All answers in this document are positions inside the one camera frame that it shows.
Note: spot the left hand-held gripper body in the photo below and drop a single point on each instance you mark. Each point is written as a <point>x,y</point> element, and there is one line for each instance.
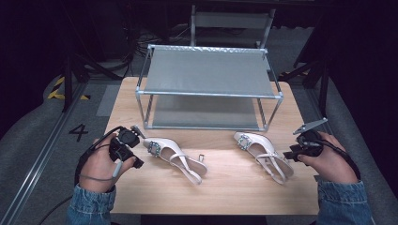
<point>125,140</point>

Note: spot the person's left hand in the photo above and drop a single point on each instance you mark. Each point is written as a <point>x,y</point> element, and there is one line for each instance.
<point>97,162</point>

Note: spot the grey metal shoe rack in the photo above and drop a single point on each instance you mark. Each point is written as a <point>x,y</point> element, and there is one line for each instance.
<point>208,72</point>

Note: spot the yellow black floor tape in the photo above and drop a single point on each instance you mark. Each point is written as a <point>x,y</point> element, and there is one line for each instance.
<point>56,93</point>

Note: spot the grey metal frame stand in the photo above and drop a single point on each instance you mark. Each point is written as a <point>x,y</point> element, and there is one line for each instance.
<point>231,20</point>

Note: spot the black metal stand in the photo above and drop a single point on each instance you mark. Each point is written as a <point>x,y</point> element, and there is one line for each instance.
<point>324,90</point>
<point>67,84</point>

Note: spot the person's right hand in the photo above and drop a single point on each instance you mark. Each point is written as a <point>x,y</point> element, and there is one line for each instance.
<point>331,162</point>

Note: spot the pale pink slingback shoe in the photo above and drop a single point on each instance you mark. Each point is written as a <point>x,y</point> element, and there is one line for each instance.
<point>175,157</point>
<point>266,153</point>

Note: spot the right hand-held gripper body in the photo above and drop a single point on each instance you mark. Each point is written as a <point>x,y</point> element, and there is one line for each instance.
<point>309,145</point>

